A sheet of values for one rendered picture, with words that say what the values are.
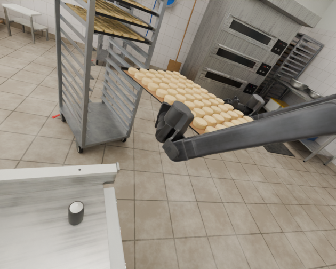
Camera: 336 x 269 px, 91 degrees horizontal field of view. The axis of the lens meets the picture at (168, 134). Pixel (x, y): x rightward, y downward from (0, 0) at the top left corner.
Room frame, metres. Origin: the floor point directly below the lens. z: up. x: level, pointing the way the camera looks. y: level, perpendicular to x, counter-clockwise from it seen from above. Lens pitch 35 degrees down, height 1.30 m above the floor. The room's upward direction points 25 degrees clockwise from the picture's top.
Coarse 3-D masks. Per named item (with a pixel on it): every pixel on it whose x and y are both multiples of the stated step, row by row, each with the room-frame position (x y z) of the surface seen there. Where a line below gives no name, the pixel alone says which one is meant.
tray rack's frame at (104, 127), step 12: (60, 36) 1.30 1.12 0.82; (60, 48) 1.30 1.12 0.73; (60, 60) 1.30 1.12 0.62; (60, 72) 1.30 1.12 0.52; (108, 72) 1.67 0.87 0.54; (60, 84) 1.29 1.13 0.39; (60, 96) 1.29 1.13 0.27; (60, 108) 1.26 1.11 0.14; (72, 108) 1.33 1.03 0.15; (96, 108) 1.51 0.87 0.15; (108, 108) 1.61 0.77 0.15; (72, 120) 1.18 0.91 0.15; (96, 120) 1.32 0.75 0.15; (108, 120) 1.41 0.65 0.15; (96, 132) 1.16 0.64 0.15; (108, 132) 1.23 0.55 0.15; (120, 132) 1.30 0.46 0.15; (96, 144) 1.04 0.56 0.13
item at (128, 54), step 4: (108, 40) 1.63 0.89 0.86; (112, 40) 1.63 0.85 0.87; (116, 44) 1.58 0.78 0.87; (120, 48) 1.54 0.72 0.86; (124, 52) 1.49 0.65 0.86; (128, 52) 1.46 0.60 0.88; (128, 56) 1.44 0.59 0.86; (132, 56) 1.42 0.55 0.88; (132, 60) 1.38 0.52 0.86; (136, 60) 1.38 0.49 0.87; (136, 64) 1.34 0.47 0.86; (140, 64) 1.34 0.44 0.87; (144, 68) 1.31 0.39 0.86
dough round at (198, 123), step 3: (198, 117) 0.56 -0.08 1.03; (195, 120) 0.53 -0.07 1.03; (198, 120) 0.54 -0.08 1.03; (201, 120) 0.55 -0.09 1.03; (204, 120) 0.56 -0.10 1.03; (195, 123) 0.52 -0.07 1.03; (198, 123) 0.52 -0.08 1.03; (201, 123) 0.52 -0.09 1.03; (204, 123) 0.53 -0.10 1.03; (195, 126) 0.52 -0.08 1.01; (198, 126) 0.51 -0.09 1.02; (201, 126) 0.52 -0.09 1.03; (204, 126) 0.52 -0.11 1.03
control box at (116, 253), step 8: (104, 192) 0.26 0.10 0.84; (112, 192) 0.27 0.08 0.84; (112, 200) 0.25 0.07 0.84; (112, 208) 0.23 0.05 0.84; (112, 216) 0.21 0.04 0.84; (112, 224) 0.19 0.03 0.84; (112, 232) 0.18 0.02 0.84; (120, 232) 0.18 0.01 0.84; (112, 240) 0.16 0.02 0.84; (120, 240) 0.17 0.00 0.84; (112, 248) 0.15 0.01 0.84; (120, 248) 0.15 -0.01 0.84; (112, 256) 0.13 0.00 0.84; (120, 256) 0.14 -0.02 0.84; (112, 264) 0.12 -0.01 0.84; (120, 264) 0.12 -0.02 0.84
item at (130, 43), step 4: (124, 40) 1.51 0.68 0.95; (128, 40) 1.48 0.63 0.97; (128, 44) 1.43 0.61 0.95; (132, 44) 1.44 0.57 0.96; (136, 48) 1.40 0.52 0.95; (140, 48) 1.37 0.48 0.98; (140, 52) 1.36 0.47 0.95; (144, 52) 1.34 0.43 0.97; (144, 56) 1.31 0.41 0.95; (148, 56) 1.30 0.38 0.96
